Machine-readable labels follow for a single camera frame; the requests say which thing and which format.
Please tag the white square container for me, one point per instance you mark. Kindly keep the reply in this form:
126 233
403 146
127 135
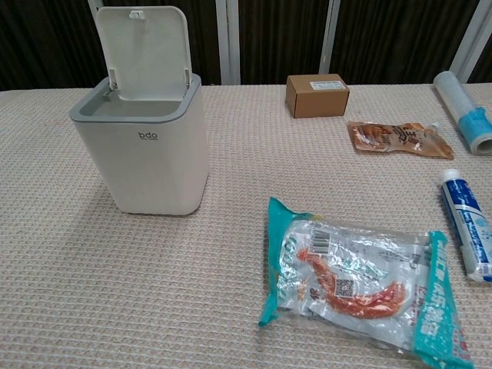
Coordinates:
146 153

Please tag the brown cardboard box with label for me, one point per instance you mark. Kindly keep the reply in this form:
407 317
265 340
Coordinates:
315 98

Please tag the teal clear snack packet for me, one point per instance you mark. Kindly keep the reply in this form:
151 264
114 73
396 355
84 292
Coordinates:
357 284

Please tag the brown sauce pouch with spout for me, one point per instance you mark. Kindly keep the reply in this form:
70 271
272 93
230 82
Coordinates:
396 142

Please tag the beige woven tablecloth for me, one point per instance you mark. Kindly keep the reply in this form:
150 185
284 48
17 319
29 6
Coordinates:
115 288

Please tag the black pleated curtain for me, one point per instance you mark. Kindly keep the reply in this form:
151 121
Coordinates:
396 34

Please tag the white blue toothpaste tube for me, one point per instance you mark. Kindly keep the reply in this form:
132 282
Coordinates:
467 223

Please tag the clear plastic roll blue band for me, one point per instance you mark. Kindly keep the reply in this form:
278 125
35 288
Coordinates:
461 104

